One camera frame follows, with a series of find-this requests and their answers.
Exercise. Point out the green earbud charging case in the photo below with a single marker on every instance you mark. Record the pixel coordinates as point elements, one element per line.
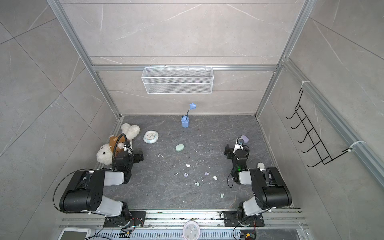
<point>179,147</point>

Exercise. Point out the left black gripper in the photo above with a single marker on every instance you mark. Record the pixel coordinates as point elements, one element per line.
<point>137,157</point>

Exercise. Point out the white wire mesh basket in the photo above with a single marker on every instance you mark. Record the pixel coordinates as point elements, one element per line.
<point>178,80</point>

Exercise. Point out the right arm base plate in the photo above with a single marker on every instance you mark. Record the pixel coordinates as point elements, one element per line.
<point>235,218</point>

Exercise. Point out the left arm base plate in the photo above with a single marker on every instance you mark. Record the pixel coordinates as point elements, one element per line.
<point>135,219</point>

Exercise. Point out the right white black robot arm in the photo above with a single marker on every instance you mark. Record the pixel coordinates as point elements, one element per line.
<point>268,187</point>

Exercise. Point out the black wire hook rack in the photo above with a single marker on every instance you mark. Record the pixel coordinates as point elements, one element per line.
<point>312,136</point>

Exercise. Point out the pink round clock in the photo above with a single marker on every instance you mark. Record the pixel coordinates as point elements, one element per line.
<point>191,231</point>

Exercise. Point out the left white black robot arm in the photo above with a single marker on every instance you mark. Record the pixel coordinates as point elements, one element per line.
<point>85,191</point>

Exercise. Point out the small round white clock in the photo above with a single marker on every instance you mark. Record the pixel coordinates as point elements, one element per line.
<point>150,137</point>

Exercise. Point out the white plush bear toy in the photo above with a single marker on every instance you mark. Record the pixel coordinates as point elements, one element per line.
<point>105,153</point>

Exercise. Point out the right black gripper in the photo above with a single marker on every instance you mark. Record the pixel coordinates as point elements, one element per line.
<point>229,150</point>

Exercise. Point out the purple earbud charging case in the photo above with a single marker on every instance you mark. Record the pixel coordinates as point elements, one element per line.
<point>245,138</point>

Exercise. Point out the white earbud charging case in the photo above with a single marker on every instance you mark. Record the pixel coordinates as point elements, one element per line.
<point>260,165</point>

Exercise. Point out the white tablet device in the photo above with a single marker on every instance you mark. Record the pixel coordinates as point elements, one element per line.
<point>75,234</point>

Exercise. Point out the blue cup holder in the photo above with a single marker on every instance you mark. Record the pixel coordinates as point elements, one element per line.
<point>185,121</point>

